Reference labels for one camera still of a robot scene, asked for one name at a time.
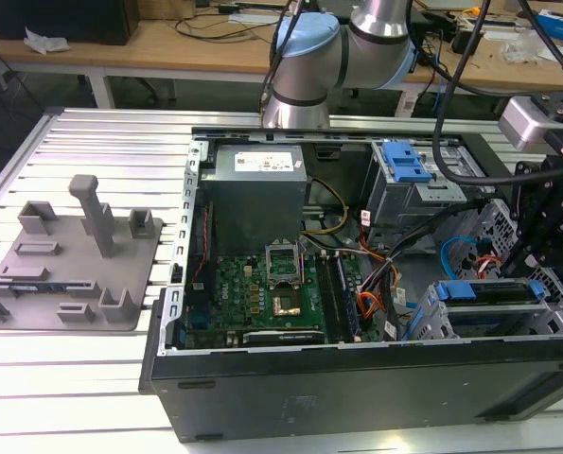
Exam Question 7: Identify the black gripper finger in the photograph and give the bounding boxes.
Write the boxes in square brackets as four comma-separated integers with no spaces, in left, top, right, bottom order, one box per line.
[500,160,547,280]
[524,188,559,266]

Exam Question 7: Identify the hard disk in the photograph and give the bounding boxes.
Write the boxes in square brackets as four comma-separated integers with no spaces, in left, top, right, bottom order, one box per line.
[432,278,550,309]

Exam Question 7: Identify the perforated metal disk bay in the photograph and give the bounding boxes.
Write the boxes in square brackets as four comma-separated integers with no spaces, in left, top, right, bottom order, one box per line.
[403,198,563,340]

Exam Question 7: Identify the black RAM slot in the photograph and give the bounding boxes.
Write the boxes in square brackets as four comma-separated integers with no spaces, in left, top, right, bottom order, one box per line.
[335,255,361,341]
[316,253,343,344]

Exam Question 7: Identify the metal drive cage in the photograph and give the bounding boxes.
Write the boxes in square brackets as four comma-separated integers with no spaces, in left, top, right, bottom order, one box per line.
[365,139,495,229]

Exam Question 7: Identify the blue drive latch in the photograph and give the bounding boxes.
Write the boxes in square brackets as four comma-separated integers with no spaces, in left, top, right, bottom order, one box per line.
[380,141,434,184]

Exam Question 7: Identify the clear plastic bag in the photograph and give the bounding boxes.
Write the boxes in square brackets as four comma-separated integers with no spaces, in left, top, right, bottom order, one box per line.
[501,30,541,65]

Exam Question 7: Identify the small black device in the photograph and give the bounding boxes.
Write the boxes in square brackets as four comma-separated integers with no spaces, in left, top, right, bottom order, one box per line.
[450,26,484,56]

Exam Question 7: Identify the CPU socket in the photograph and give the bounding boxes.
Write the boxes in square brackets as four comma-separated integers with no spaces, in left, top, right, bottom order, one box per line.
[271,293,304,317]

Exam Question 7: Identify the metal socket cover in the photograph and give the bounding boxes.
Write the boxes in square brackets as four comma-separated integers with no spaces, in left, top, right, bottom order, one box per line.
[265,241,304,288]

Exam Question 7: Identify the grey power supply unit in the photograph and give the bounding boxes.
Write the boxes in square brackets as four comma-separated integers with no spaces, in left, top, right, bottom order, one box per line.
[200,144,308,256]

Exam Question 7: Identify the black graphics card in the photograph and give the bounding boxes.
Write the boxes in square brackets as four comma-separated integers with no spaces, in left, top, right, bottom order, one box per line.
[242,329,327,347]

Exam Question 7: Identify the black open PC case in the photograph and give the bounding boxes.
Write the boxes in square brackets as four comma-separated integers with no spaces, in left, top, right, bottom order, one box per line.
[138,125,563,444]

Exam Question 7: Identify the green motherboard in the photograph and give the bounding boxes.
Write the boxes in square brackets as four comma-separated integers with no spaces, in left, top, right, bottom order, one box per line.
[185,253,387,347]

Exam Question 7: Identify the wooden desk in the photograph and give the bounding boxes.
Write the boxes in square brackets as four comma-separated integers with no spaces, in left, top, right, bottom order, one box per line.
[0,0,563,100]

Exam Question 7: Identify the grey parts rack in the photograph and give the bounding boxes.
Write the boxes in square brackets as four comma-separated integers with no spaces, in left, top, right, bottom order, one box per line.
[0,173,165,332]

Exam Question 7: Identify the black computer box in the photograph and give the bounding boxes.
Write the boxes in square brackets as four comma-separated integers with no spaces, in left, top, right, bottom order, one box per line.
[0,0,139,46]

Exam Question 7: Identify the white crumpled plastic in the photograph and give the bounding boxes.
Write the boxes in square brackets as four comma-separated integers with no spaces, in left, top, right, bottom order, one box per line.
[23,26,70,55]

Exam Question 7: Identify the dark RAM stick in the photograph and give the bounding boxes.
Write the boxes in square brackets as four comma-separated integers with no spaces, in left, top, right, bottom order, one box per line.
[0,280,97,294]

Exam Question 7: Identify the red disk wire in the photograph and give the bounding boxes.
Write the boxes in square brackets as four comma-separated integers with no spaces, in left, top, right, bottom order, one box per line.
[474,253,503,281]

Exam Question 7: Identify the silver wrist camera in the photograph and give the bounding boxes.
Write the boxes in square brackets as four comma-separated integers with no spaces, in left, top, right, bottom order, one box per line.
[497,96,554,152]

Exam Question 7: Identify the black wrist mount bracket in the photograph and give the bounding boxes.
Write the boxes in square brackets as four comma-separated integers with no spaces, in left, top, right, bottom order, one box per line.
[531,93,563,165]

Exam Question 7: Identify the blue disk wire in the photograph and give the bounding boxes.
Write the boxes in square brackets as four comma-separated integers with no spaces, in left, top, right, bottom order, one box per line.
[440,235,482,286]

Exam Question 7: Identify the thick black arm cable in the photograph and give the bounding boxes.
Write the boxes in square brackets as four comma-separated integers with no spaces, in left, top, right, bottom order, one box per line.
[430,0,519,188]

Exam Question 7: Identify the hanging blue cable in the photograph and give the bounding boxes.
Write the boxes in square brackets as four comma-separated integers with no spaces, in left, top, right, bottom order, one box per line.
[432,42,453,119]

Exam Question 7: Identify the black wire bundle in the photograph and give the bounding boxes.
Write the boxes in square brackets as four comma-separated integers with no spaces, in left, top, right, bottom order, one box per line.
[359,198,500,304]

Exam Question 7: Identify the black cable with copper end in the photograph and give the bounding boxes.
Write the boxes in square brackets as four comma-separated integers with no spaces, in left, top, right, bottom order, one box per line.
[517,0,563,91]

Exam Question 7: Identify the yellow and black wire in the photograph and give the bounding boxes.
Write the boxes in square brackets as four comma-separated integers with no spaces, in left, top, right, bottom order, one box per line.
[302,177,350,236]

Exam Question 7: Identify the orange wire bundle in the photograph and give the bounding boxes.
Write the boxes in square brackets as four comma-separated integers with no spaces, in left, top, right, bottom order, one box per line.
[355,264,403,328]

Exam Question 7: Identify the black cables beside arm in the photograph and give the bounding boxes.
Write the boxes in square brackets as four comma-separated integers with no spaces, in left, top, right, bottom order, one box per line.
[259,0,310,111]

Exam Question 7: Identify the thin red wire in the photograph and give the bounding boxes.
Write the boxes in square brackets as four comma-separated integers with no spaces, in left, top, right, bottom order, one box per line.
[190,202,216,290]

